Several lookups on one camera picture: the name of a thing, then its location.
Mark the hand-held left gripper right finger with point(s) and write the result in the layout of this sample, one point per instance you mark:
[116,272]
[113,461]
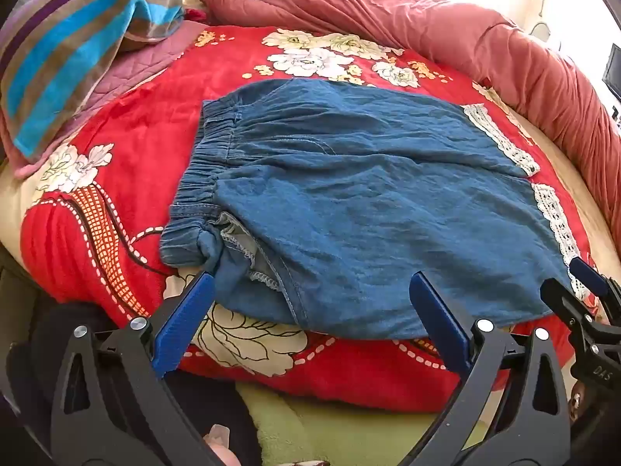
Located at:
[439,320]

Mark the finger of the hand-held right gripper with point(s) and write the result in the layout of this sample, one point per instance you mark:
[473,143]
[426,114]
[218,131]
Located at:
[587,274]
[575,313]

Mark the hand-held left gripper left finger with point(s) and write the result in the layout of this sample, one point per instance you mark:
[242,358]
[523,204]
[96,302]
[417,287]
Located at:
[187,310]

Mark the blue denim pants lace trim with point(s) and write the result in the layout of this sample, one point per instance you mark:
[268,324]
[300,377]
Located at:
[349,194]

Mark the person's right hand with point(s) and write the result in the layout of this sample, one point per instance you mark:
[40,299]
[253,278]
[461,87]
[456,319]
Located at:
[579,403]

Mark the person's left hand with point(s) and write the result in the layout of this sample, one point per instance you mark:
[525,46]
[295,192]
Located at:
[220,449]

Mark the person's dark clothing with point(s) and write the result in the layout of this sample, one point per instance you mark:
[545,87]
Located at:
[34,364]

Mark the green fleece cloth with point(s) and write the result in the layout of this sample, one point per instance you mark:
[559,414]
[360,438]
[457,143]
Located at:
[310,432]

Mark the red floral blanket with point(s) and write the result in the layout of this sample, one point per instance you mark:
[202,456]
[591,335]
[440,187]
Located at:
[145,121]

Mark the dark monitor screen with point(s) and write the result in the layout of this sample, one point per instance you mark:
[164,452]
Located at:
[613,70]

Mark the pink quilted pillow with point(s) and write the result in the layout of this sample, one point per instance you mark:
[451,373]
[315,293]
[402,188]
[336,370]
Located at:
[136,70]

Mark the salmon red comforter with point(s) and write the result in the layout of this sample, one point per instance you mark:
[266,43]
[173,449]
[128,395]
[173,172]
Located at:
[485,34]

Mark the striped blue brown towel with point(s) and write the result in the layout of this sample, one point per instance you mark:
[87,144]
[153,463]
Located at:
[73,43]

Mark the yellow cloth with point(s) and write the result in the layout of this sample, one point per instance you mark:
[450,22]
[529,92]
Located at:
[194,9]

